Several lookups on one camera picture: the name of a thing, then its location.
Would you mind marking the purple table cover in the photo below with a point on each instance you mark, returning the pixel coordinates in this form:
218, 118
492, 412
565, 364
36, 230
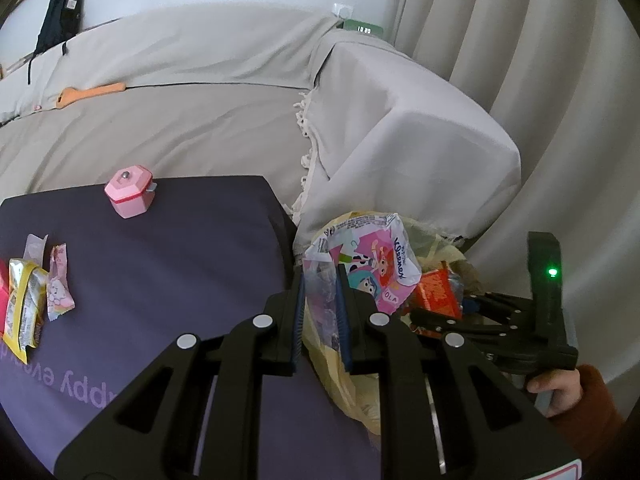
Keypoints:
175, 260

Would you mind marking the pink box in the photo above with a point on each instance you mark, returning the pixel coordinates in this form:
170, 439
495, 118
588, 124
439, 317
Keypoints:
3, 305

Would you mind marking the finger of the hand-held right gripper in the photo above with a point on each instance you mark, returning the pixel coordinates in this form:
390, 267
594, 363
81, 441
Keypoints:
500, 305
475, 330

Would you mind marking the small yellow packet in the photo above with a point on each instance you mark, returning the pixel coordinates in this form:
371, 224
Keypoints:
25, 305

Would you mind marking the red orange wrapper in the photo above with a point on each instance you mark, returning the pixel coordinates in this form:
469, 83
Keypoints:
437, 292

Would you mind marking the person's right forearm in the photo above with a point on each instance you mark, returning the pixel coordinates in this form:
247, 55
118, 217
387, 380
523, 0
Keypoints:
595, 410

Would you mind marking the person's right hand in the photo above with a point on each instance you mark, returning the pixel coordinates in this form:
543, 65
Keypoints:
560, 390

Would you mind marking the translucent plastic bag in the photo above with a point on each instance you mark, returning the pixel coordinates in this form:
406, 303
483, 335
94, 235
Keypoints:
360, 400

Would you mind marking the green digital clock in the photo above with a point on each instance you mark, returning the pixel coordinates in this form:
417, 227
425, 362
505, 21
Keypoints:
364, 29

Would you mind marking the pink toy pot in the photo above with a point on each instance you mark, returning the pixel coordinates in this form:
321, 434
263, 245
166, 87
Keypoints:
127, 192

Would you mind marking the pink printed wrapper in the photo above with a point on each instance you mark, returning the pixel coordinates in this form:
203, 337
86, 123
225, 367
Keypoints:
59, 290

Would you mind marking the beige covered sofa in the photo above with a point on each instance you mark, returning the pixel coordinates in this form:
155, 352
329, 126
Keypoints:
200, 125

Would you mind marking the orange toy spoon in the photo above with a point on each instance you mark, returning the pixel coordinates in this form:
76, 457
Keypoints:
95, 91

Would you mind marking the cartoon print tissue packet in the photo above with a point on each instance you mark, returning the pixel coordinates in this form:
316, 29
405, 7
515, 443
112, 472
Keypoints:
380, 260

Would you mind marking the black backpack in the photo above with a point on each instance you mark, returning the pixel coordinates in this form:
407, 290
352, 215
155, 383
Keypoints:
60, 15

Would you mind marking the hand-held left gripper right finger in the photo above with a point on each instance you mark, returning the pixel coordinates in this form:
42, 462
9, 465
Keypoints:
344, 320

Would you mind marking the white paper wrapper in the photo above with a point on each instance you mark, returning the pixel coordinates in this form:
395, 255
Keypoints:
35, 250

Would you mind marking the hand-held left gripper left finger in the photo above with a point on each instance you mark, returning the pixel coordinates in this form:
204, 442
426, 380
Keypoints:
299, 310

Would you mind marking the beige curtain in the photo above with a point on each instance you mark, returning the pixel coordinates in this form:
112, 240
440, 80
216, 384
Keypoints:
550, 85

